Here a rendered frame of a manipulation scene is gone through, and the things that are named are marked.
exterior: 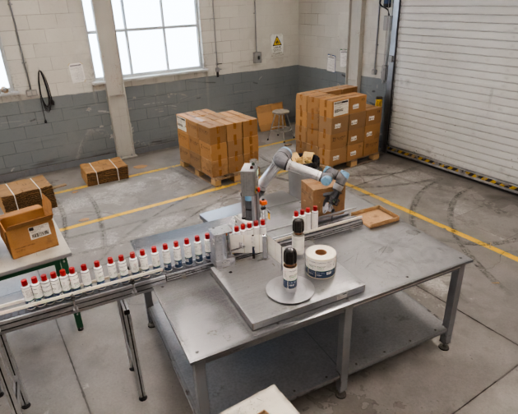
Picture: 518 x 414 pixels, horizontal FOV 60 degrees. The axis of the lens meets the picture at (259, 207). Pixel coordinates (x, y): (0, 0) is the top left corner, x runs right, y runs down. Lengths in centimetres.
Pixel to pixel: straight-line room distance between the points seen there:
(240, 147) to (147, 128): 233
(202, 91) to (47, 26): 280
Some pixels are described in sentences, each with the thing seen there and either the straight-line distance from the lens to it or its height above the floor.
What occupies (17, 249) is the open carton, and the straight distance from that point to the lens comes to 395.
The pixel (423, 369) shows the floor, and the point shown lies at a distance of 380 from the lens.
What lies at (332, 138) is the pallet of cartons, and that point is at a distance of 694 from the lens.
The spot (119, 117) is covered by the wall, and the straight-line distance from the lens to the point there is 833.
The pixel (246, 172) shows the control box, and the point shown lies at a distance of 312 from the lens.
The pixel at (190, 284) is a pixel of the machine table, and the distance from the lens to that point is 310.
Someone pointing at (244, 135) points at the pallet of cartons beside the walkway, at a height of 67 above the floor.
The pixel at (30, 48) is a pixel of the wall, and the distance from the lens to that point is 797.
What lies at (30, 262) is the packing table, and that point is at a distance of 387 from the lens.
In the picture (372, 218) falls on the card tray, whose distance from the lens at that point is 393.
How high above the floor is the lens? 257
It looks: 25 degrees down
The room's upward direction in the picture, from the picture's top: 2 degrees counter-clockwise
